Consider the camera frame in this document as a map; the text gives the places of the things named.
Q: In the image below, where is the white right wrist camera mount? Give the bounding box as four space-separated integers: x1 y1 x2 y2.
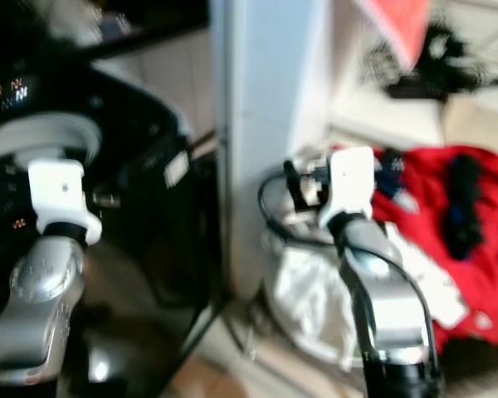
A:
317 146 377 230

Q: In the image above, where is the white door frame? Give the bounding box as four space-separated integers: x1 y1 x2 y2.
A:
211 0 334 284

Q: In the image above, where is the grey washer door seal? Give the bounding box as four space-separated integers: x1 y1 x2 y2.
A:
0 112 106 179

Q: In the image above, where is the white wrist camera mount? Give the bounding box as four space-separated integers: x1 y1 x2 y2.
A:
317 146 377 230
27 158 103 246

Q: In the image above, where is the pink cloth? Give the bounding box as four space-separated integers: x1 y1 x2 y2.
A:
359 0 434 72

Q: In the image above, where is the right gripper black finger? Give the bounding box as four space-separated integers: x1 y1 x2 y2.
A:
282 159 305 211

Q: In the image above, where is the red garment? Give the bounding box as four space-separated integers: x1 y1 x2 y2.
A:
368 145 498 351

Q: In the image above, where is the black garment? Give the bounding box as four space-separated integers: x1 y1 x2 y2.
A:
442 153 488 260

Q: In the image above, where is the silver laundry basket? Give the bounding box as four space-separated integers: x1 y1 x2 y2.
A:
259 177 449 371

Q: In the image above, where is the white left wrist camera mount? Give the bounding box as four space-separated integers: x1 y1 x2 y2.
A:
27 158 103 246

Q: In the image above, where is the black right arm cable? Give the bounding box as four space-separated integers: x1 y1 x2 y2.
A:
256 172 338 250

